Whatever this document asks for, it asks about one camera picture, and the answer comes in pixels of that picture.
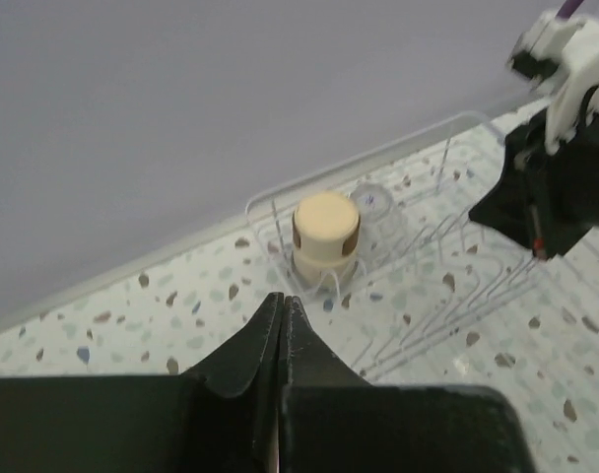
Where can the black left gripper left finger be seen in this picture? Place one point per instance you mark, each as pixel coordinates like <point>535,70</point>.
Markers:
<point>215,417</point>

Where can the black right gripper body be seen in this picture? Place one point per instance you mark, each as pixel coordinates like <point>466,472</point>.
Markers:
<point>545,203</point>

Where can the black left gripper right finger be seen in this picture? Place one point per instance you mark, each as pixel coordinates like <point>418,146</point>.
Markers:
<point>333,420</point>

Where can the clear wire dish rack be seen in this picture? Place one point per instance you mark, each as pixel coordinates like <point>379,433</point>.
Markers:
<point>451,298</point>

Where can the clear glass cup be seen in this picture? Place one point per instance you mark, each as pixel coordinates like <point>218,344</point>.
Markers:
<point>383,224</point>

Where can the beige steel cup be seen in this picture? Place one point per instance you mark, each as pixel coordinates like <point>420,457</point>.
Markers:
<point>326,231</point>

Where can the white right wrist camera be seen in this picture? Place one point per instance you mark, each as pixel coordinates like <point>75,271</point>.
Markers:
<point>560,59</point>

